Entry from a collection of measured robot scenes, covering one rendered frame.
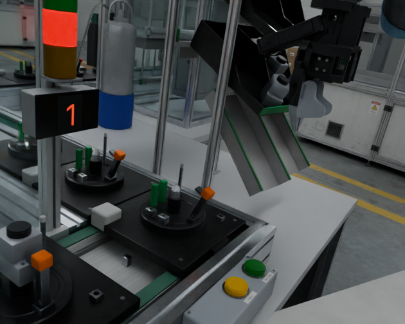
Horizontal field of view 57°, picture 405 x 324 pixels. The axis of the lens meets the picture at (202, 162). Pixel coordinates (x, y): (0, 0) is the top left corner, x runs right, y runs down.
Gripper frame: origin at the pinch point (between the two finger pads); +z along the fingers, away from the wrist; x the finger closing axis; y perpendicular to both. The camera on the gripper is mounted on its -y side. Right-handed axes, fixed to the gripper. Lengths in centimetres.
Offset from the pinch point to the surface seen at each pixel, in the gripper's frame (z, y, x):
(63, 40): -8.7, -29.6, -25.1
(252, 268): 26.0, 1.5, -7.8
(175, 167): 37, -52, 39
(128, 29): -5, -94, 53
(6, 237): 14.7, -20.1, -40.6
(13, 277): 19.7, -18.1, -41.1
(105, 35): -1, -101, 48
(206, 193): 16.5, -11.6, -6.0
